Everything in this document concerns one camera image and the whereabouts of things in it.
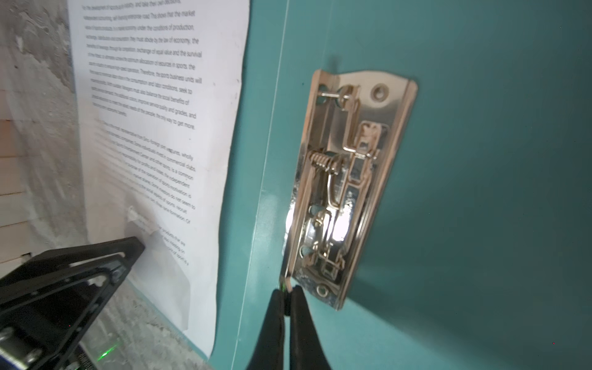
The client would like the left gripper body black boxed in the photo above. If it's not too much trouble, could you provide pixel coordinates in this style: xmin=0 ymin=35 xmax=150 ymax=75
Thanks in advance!
xmin=1 ymin=277 xmax=93 ymax=369

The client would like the gold folder clip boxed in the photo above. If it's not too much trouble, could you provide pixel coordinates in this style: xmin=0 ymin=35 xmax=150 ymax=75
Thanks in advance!
xmin=280 ymin=70 xmax=419 ymax=310

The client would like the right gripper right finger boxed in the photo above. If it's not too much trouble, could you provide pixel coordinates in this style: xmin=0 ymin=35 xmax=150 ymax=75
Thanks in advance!
xmin=289 ymin=286 xmax=331 ymax=370

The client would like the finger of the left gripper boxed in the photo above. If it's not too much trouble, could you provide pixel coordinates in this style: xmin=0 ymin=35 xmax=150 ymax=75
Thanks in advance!
xmin=2 ymin=237 xmax=145 ymax=326

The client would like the green file folder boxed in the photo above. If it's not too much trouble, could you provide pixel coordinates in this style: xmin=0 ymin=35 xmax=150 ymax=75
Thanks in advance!
xmin=209 ymin=1 xmax=591 ymax=369

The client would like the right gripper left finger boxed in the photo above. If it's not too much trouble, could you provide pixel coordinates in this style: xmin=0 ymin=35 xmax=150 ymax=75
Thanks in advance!
xmin=247 ymin=289 xmax=285 ymax=370

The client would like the printed paper sheet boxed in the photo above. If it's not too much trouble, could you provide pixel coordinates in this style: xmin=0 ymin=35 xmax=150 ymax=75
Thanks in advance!
xmin=68 ymin=1 xmax=250 ymax=356

